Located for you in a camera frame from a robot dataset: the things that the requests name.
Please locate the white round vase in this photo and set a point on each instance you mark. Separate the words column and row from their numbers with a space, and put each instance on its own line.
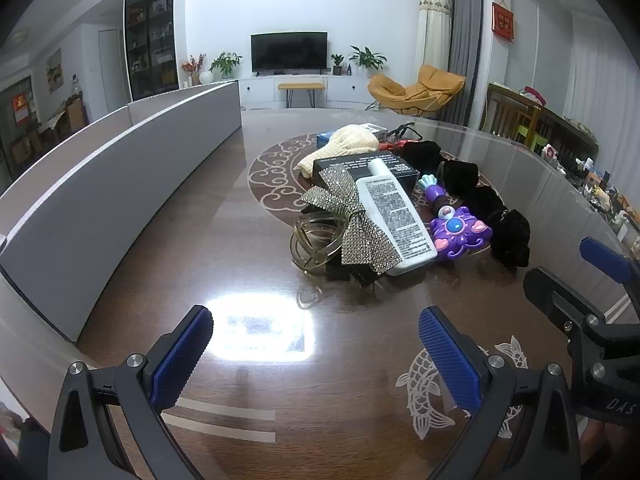
column 205, row 78

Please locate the small blue box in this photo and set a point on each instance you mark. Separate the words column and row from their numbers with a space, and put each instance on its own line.
column 324, row 137

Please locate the grey partition panel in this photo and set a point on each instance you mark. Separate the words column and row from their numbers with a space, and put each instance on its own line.
column 65, row 145
column 125, row 185

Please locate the cluttered sideboard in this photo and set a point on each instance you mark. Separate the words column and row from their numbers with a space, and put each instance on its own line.
column 575, row 145

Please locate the silver rhinestone bow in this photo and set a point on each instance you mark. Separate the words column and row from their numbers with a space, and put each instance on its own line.
column 370, row 240

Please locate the grey curtain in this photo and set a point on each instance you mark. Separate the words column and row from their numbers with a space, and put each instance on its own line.
column 462, row 35

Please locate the white sheer curtain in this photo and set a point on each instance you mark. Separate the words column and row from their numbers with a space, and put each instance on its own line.
column 600, row 75

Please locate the white covered air conditioner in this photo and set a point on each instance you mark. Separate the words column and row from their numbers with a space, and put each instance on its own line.
column 434, row 35

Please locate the green stool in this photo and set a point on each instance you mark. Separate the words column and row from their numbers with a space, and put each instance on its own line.
column 529, row 135

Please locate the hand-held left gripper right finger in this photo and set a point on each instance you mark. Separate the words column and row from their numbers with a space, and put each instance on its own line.
column 450, row 360

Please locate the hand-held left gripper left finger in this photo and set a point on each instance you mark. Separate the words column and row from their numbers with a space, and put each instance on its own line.
column 177, row 360

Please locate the red wall hanging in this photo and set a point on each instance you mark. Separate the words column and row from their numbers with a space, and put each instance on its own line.
column 503, row 21

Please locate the black hair clip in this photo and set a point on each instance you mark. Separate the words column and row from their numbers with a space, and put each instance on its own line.
column 352, row 276

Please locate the black cardboard box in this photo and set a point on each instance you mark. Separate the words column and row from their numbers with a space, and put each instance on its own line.
column 340, row 164

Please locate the yellow lounge chair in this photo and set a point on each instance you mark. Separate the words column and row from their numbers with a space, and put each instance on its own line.
column 425, row 87

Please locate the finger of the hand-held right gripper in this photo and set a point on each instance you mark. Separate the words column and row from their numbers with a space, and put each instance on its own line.
column 605, row 257
column 550, row 292

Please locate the white television cabinet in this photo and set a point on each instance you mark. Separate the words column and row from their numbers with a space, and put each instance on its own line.
column 345, row 89

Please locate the purple toy wand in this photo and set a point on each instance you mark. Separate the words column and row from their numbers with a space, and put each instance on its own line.
column 455, row 230

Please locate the large leafy potted plant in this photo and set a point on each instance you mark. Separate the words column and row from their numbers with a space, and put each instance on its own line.
column 367, row 57

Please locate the red gadget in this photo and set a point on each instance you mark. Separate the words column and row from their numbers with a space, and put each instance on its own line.
column 396, row 145

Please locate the white lotion bottle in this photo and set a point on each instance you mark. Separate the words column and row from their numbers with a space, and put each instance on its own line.
column 395, row 215

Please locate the black glass display cabinet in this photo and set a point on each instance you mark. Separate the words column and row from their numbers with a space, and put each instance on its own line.
column 150, row 35

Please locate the green potted plant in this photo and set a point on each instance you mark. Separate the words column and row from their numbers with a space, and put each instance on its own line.
column 225, row 62

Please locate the small potted plant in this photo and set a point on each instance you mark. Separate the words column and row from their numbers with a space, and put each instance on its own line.
column 337, row 61

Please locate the brown wooden desktop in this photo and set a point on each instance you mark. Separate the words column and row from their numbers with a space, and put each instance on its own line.
column 225, row 240

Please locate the clear hair claw clip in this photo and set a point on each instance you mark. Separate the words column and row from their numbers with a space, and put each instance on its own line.
column 300, row 242

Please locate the framed wall painting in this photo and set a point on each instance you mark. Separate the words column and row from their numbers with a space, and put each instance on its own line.
column 55, row 71

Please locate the yellow-top bench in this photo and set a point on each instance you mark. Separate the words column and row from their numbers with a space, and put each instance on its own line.
column 301, row 86

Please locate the red flower vase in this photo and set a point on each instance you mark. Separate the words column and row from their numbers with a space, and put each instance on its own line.
column 192, row 66

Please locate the black television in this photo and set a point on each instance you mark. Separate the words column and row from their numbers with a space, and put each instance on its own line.
column 290, row 51

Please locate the cream knit hat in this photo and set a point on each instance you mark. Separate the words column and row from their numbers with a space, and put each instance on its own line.
column 345, row 142

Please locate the small white box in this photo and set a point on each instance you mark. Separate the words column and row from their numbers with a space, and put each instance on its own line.
column 372, row 129

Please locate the person's right forearm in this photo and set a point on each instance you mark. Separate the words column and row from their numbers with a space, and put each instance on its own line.
column 600, row 445

